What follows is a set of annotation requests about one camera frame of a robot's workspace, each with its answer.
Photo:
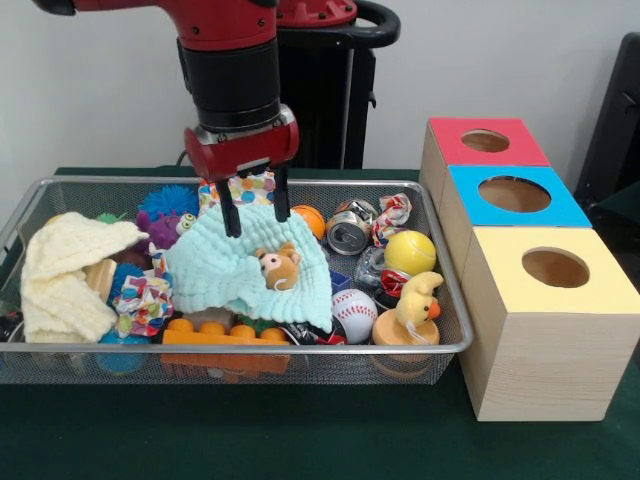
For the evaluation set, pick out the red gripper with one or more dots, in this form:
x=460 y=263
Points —
x=240 y=152

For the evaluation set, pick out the mint green cloth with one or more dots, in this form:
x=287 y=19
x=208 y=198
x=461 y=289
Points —
x=210 y=265

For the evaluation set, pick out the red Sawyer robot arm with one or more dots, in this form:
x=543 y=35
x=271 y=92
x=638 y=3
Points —
x=230 y=75

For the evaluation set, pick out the silver mesh bin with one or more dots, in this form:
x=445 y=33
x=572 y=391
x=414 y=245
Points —
x=350 y=370

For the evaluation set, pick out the wooden three-hole box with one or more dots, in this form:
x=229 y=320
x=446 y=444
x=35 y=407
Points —
x=550 y=360

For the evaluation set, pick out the polka dot cloth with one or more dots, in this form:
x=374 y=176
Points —
x=252 y=190

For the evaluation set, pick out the brown plush toy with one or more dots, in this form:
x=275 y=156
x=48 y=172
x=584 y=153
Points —
x=280 y=267

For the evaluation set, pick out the purple spiky monster toy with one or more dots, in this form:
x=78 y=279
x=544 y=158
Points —
x=162 y=230

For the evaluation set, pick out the crushed silver drink can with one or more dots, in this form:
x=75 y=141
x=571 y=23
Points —
x=350 y=235

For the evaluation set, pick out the orange building brick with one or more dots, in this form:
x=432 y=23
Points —
x=225 y=336

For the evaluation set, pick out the white toy baseball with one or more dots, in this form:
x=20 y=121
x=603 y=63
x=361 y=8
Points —
x=355 y=315

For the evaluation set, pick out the yellow tennis ball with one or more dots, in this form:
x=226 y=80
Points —
x=410 y=252

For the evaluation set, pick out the yellow plush duck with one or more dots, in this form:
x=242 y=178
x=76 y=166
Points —
x=417 y=305

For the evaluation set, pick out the cream knitted cloth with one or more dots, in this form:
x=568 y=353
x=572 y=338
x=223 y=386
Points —
x=60 y=250

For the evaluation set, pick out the dark green tablecloth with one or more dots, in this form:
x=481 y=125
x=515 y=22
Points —
x=300 y=440

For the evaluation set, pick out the black panel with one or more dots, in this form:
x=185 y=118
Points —
x=615 y=125

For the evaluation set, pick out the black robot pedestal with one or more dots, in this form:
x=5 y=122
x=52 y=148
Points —
x=325 y=100

